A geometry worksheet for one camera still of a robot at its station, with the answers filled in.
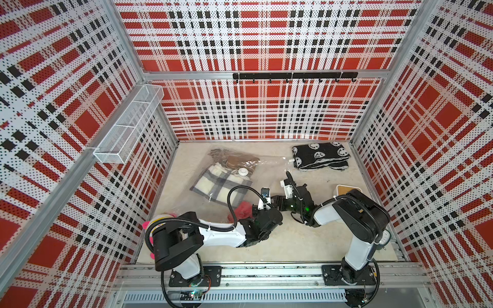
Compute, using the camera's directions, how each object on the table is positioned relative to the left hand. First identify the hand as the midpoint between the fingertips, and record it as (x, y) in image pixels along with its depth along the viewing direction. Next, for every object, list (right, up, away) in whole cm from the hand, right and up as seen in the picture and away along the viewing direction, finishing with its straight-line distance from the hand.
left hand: (271, 196), depth 84 cm
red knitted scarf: (-12, -6, 0) cm, 14 cm away
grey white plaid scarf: (-27, +5, +12) cm, 30 cm away
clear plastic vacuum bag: (0, +11, +15) cm, 18 cm away
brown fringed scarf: (-19, +16, +20) cm, 32 cm away
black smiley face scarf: (+28, +18, +23) cm, 40 cm away
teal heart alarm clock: (+48, -17, -4) cm, 51 cm away
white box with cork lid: (+37, +2, +9) cm, 38 cm away
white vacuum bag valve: (-13, +10, +15) cm, 22 cm away
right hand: (+1, -3, +8) cm, 9 cm away
